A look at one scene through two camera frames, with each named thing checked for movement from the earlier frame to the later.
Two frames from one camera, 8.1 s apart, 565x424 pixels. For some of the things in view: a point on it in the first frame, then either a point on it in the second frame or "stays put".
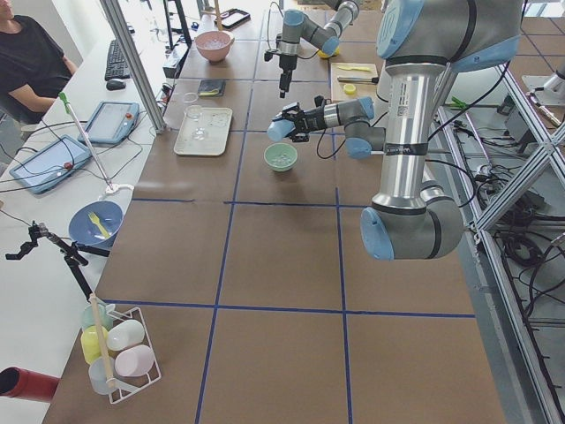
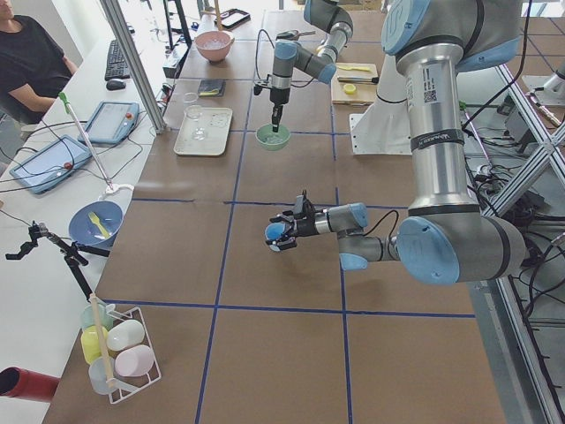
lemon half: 350,88 stays put
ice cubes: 284,159 → 273,138
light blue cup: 279,128 → 274,230
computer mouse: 114,85 stays put
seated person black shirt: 33,70 stays put
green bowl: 280,156 → 273,141
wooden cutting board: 341,91 stays put
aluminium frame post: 118,21 stays put
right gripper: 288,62 → 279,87
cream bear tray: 204,132 stays put
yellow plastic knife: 365,69 stays put
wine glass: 196,112 stays put
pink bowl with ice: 214,44 stays put
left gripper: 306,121 → 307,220
